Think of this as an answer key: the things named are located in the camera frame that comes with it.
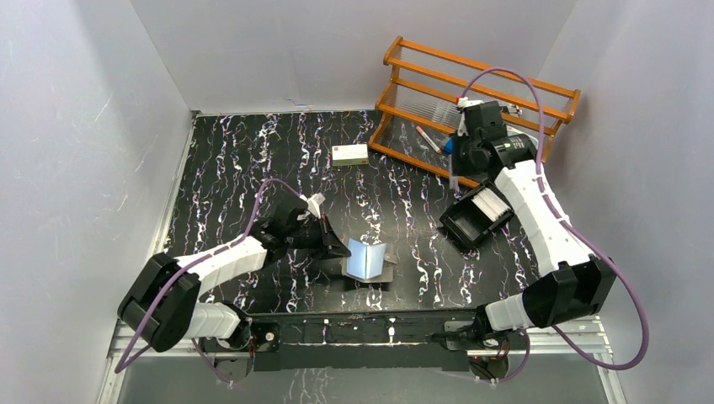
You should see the grey card holder wallet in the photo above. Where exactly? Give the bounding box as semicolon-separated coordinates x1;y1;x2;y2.
341;239;399;284

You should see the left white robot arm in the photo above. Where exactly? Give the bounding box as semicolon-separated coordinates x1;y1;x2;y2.
117;194;351;352

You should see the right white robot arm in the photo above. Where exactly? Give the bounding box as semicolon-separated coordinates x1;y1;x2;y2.
440;97;615;348

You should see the black card tray box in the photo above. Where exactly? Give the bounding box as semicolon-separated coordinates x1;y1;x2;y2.
440;182;514;252

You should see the blue small block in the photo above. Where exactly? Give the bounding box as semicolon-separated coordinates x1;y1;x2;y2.
441;138;454;155

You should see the white marker pen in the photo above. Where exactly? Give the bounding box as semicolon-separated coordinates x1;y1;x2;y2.
416;126;442;154

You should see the orange wooden shelf rack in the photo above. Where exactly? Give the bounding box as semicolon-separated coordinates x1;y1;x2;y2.
368;35;583;194

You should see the white small cardboard box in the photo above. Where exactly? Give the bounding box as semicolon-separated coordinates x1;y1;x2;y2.
331;144;369;167

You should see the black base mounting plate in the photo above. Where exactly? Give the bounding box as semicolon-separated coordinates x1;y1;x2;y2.
251;309;507;371

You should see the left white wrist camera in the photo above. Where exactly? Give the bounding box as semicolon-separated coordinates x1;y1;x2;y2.
304;193;325;218

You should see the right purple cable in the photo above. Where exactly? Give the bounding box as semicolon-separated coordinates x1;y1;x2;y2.
460;67;651;372

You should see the purple cable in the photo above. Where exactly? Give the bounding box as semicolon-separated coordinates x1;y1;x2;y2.
460;67;651;372
114;178;305;375

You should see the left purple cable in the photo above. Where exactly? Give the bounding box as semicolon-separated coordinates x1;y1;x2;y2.
114;178;305;375

